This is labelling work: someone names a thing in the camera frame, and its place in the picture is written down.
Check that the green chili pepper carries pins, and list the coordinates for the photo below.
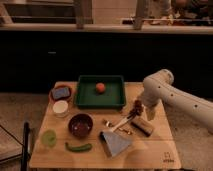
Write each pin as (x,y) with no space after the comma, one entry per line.
(81,148)

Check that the brown black brush block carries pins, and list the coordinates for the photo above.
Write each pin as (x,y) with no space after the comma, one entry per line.
(143,126)

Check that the dark purple bowl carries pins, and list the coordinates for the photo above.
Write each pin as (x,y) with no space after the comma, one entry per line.
(80,125)

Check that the dark red grape bunch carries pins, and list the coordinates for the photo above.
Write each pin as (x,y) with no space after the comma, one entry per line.
(137,108)

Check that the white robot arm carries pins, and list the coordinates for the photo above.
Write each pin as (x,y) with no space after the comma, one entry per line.
(158,86)

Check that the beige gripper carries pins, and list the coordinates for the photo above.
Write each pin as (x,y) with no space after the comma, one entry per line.
(150,112)

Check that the blue sponge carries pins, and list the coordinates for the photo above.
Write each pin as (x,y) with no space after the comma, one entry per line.
(62,92)

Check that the white cup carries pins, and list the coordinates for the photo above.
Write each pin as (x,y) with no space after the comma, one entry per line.
(60,108)

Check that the black chair frame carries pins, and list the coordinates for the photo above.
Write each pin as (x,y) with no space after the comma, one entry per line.
(24,156)

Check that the orange tomato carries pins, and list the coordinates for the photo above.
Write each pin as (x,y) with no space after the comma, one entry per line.
(100,87)

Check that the green plastic tray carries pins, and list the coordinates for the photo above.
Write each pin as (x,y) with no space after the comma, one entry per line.
(87,97)

